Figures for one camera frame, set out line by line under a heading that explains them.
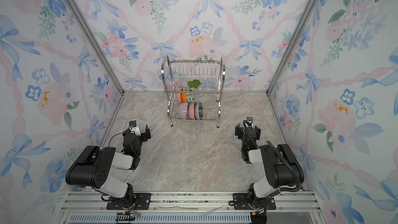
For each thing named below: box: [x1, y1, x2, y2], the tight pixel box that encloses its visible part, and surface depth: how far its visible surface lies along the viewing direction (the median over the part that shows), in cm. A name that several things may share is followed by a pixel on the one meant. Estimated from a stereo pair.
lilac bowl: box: [176, 102, 189, 120], surface depth 95 cm
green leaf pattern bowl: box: [185, 92, 195, 104], surface depth 102 cm
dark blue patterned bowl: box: [194, 102, 204, 121], surface depth 94 cm
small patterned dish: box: [188, 102, 196, 120], surface depth 94 cm
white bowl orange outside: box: [180, 89, 188, 103], surface depth 102 cm
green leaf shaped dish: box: [187, 79, 202, 89], surface depth 89 cm
